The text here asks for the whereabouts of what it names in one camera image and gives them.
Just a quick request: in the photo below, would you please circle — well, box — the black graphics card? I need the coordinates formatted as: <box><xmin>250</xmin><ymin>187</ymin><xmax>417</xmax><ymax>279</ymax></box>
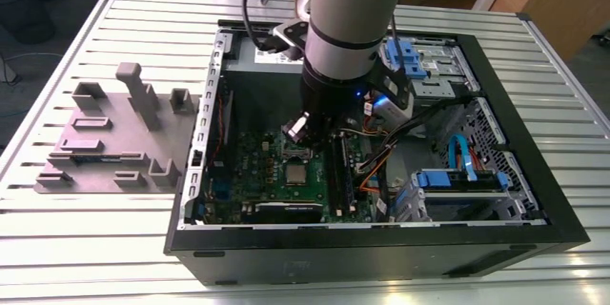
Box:
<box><xmin>240</xmin><ymin>200</ymin><xmax>324</xmax><ymax>226</ymax></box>

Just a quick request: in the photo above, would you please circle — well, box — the CPU socket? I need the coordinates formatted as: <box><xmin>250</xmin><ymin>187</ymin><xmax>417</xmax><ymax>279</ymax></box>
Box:
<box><xmin>281</xmin><ymin>160</ymin><xmax>313</xmax><ymax>188</ymax></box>

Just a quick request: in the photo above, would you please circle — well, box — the blue flat wire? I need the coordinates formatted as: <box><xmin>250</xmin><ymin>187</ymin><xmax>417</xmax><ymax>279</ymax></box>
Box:
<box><xmin>447</xmin><ymin>134</ymin><xmax>477</xmax><ymax>181</ymax></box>

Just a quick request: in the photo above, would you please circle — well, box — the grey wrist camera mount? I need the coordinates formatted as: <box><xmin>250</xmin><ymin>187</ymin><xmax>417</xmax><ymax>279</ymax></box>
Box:
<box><xmin>268</xmin><ymin>21</ymin><xmax>310</xmax><ymax>61</ymax></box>

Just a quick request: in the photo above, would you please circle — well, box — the silver CPU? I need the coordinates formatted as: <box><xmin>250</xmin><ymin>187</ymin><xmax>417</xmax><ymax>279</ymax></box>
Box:
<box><xmin>285</xmin><ymin>164</ymin><xmax>308</xmax><ymax>185</ymax></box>

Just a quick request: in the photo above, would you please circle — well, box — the black PC case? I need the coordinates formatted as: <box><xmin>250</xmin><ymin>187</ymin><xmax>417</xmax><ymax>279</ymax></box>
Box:
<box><xmin>164</xmin><ymin>18</ymin><xmax>591</xmax><ymax>286</ymax></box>

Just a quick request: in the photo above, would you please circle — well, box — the silver drive cage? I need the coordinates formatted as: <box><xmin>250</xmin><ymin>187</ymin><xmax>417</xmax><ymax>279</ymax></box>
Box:
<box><xmin>374</xmin><ymin>36</ymin><xmax>480</xmax><ymax>116</ymax></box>

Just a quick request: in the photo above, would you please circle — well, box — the blue drive bay latch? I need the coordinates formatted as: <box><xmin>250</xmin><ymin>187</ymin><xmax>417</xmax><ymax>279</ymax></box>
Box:
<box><xmin>382</xmin><ymin>39</ymin><xmax>421</xmax><ymax>65</ymax></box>
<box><xmin>397</xmin><ymin>61</ymin><xmax>428</xmax><ymax>80</ymax></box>

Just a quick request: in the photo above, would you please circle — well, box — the green motherboard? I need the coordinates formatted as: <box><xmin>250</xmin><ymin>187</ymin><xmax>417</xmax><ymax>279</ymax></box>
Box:
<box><xmin>201</xmin><ymin>128</ymin><xmax>374</xmax><ymax>224</ymax></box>

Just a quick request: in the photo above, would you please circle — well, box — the black office chair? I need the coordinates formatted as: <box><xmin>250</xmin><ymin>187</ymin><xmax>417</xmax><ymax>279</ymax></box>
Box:
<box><xmin>0</xmin><ymin>0</ymin><xmax>62</xmax><ymax>46</ymax></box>

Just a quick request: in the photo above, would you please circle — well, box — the wooden cabinet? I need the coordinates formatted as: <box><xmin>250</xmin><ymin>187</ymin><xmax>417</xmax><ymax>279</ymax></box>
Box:
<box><xmin>489</xmin><ymin>0</ymin><xmax>610</xmax><ymax>65</ymax></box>

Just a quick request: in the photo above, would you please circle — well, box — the hard disk in blue carrier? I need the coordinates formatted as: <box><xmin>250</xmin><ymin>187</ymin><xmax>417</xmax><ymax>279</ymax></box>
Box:
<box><xmin>413</xmin><ymin>170</ymin><xmax>509</xmax><ymax>194</ymax></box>

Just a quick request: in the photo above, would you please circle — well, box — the empty blue disk carrier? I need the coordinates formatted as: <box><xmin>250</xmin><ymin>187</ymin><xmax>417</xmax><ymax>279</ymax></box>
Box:
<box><xmin>388</xmin><ymin>185</ymin><xmax>410</xmax><ymax>222</ymax></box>

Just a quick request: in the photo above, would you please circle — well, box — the grey parts rack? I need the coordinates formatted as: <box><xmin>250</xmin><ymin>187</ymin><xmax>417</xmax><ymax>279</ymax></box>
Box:
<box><xmin>34</xmin><ymin>61</ymin><xmax>201</xmax><ymax>195</ymax></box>

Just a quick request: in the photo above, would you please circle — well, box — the metal socket cover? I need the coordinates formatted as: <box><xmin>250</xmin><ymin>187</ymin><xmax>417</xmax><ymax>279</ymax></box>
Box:
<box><xmin>280</xmin><ymin>111</ymin><xmax>310</xmax><ymax>145</ymax></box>

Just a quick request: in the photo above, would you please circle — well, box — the thick black camera cable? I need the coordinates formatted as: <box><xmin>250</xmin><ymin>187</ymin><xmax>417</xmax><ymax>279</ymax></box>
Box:
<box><xmin>240</xmin><ymin>0</ymin><xmax>289</xmax><ymax>56</ymax></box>

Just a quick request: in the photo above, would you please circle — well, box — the black RAM slot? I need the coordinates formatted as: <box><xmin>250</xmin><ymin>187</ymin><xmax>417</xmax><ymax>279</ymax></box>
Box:
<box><xmin>325</xmin><ymin>132</ymin><xmax>344</xmax><ymax>215</ymax></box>
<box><xmin>336</xmin><ymin>132</ymin><xmax>357</xmax><ymax>213</ymax></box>

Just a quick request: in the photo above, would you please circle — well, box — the grey power supply unit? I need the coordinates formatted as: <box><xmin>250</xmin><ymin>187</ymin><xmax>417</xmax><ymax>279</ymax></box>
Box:
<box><xmin>222</xmin><ymin>36</ymin><xmax>317</xmax><ymax>124</ymax></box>

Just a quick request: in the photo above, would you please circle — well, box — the silver disk bay cage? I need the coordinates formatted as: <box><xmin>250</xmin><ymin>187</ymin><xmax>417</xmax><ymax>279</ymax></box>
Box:
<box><xmin>389</xmin><ymin>171</ymin><xmax>544</xmax><ymax>224</ymax></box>

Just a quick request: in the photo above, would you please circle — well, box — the motherboard power cable bundle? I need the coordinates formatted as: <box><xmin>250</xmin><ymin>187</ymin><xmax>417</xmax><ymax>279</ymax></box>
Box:
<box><xmin>356</xmin><ymin>96</ymin><xmax>477</xmax><ymax>174</ymax></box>

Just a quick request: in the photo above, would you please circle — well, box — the RAM stick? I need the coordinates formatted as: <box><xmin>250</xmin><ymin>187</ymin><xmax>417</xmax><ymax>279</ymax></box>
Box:
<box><xmin>70</xmin><ymin>154</ymin><xmax>125</xmax><ymax>163</ymax></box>

